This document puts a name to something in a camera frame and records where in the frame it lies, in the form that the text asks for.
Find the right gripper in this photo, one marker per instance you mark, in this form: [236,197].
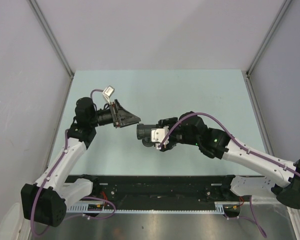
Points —
[173,122]

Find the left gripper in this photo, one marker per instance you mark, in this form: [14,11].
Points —
[120,117]

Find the large grey pipe adapter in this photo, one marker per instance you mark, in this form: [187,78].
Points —
[143,131]

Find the grey pipe tee fitting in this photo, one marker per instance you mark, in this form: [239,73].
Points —
[147,142]

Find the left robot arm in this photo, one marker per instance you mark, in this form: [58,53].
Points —
[46,200]

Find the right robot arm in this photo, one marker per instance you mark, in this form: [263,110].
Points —
[215,141]

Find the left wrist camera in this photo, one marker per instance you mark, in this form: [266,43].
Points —
[107,93]

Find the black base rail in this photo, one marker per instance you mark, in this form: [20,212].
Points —
[162,192]

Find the white slotted cable duct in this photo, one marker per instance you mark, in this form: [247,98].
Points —
[217,208]

